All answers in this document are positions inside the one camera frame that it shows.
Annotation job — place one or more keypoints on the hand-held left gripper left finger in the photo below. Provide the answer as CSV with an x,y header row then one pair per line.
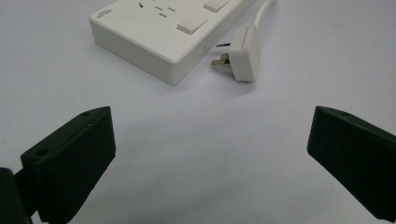
x,y
70,161

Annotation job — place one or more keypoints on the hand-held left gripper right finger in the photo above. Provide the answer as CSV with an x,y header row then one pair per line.
x,y
351,155

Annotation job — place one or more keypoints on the white plug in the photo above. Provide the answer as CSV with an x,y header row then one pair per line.
x,y
244,54

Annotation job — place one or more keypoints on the white power strip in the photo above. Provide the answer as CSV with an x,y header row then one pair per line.
x,y
162,34

